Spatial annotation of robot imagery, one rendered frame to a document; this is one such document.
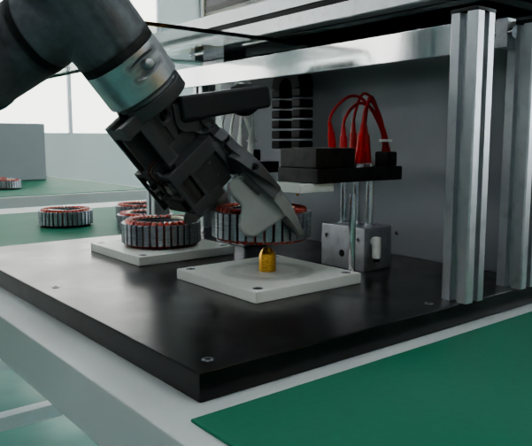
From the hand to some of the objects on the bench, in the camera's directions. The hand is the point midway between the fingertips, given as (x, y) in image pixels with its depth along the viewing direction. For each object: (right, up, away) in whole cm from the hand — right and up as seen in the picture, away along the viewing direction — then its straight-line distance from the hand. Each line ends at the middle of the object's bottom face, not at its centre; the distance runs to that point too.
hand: (265, 223), depth 72 cm
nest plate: (0, -7, +1) cm, 7 cm away
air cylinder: (+12, -6, +10) cm, 16 cm away
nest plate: (-15, -4, +20) cm, 25 cm away
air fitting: (+14, -5, +6) cm, 15 cm away
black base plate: (-6, -8, +11) cm, 15 cm away
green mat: (-30, +1, +75) cm, 80 cm away
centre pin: (0, -5, +1) cm, 6 cm away
